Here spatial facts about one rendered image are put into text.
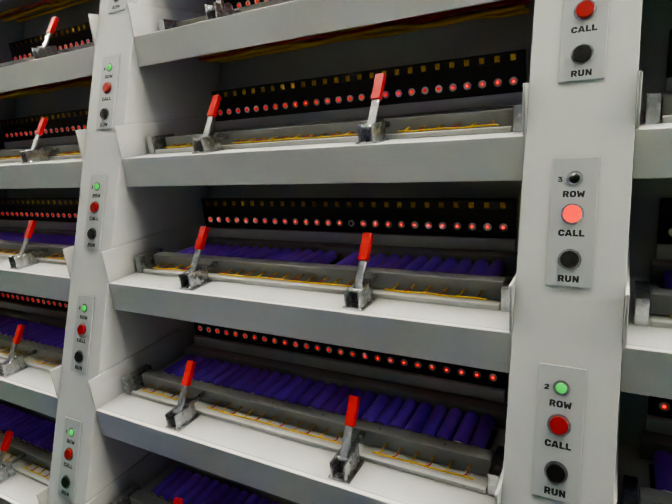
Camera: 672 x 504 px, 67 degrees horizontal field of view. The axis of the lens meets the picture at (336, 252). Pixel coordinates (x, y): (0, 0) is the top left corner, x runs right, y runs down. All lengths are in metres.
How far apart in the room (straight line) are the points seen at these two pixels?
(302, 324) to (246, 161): 0.23
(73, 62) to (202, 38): 0.30
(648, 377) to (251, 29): 0.63
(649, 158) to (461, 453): 0.36
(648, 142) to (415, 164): 0.22
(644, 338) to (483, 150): 0.23
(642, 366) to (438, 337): 0.19
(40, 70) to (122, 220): 0.38
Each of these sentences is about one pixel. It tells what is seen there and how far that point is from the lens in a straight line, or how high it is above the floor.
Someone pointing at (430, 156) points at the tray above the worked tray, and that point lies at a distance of 0.58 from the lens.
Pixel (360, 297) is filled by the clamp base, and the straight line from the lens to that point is 0.59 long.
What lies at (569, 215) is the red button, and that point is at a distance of 0.52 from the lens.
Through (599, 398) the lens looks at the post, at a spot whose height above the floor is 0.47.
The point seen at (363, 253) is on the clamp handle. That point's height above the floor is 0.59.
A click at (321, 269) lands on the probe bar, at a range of 0.68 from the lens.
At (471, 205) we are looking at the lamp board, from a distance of 0.70.
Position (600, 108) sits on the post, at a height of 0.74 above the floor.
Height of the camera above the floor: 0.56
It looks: 2 degrees up
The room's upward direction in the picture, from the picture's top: 5 degrees clockwise
